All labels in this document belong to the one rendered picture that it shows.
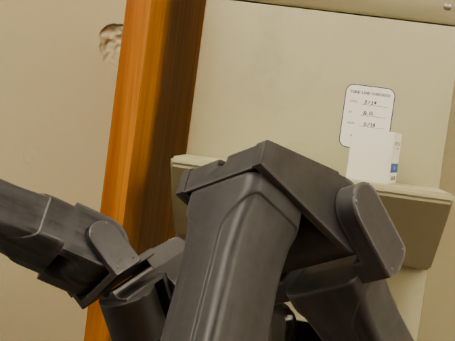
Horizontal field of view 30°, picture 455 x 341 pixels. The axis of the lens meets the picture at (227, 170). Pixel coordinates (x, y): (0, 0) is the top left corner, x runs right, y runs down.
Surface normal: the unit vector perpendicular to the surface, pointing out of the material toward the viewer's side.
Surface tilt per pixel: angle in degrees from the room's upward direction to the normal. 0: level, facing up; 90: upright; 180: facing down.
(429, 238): 135
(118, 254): 52
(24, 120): 90
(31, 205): 45
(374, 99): 90
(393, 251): 66
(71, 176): 90
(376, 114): 90
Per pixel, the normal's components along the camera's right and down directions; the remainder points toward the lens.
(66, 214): 0.53, -0.55
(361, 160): -0.35, 0.00
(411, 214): -0.16, 0.73
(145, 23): -0.10, 0.04
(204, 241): -0.62, -0.58
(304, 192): 0.76, -0.28
